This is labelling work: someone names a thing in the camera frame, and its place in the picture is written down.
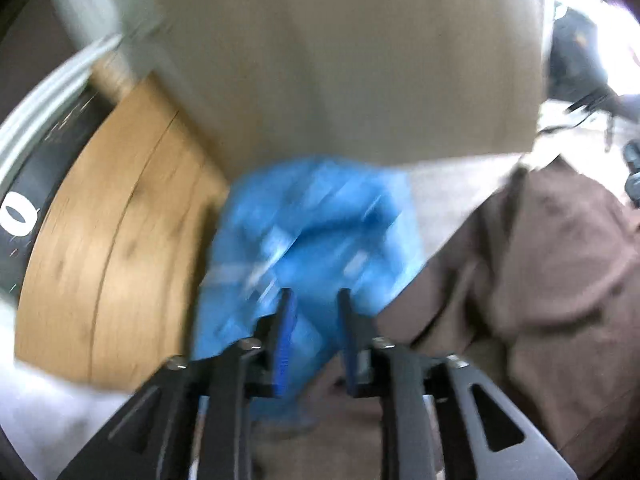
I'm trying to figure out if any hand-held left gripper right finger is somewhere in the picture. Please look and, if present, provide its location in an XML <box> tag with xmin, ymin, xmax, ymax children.
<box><xmin>338</xmin><ymin>288</ymin><xmax>579</xmax><ymax>480</ymax></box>

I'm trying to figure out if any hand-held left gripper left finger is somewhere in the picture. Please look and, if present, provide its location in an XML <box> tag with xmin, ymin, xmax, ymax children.
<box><xmin>57</xmin><ymin>288</ymin><xmax>299</xmax><ymax>480</ymax></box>

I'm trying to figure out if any blue garment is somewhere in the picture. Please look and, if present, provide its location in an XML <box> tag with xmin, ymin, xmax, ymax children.
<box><xmin>192</xmin><ymin>155</ymin><xmax>426</xmax><ymax>431</ymax></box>

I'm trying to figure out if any brown fleece garment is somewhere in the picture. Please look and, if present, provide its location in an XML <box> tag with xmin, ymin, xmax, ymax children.
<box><xmin>320</xmin><ymin>157</ymin><xmax>640</xmax><ymax>480</ymax></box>

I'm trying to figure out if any black speckled panel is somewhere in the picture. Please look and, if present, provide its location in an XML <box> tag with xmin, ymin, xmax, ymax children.
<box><xmin>0</xmin><ymin>87</ymin><xmax>118</xmax><ymax>303</ymax></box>

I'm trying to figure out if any white trim panel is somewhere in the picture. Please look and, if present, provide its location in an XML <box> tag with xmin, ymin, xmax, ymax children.
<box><xmin>0</xmin><ymin>32</ymin><xmax>128</xmax><ymax>183</ymax></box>

